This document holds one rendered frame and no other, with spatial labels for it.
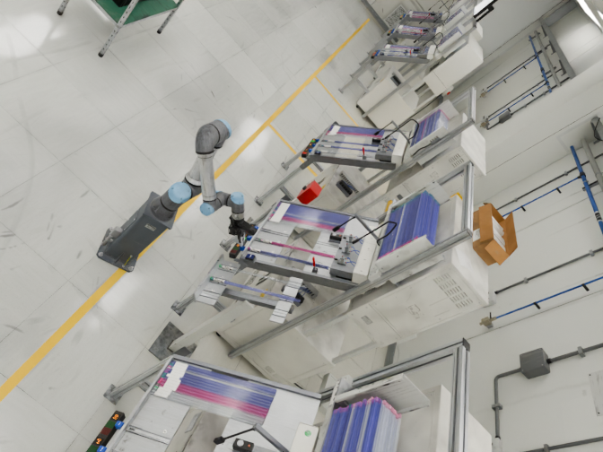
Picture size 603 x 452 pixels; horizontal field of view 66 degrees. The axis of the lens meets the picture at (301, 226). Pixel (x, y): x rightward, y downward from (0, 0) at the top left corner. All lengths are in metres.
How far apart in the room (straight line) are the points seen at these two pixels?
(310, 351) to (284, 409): 1.08
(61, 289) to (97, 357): 0.44
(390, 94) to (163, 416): 5.73
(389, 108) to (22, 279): 5.46
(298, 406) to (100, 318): 1.43
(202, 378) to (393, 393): 0.85
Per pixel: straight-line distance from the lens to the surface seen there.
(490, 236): 2.77
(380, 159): 3.85
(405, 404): 1.85
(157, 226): 2.85
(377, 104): 7.09
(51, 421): 2.82
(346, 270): 2.64
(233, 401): 2.11
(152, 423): 2.13
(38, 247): 3.09
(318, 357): 3.14
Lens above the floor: 2.63
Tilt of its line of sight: 35 degrees down
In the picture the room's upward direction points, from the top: 56 degrees clockwise
